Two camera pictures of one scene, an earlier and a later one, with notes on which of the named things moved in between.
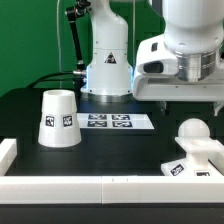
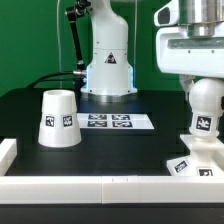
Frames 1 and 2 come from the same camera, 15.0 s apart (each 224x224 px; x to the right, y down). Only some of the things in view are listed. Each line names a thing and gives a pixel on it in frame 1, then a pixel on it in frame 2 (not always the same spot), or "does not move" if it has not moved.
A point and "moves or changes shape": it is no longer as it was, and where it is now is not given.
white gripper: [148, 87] to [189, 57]
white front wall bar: [121, 189] does not move
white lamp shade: [59, 127] does not move
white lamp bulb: [193, 127] moves or changes shape
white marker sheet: [114, 121] does not move
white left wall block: [8, 152] does not move
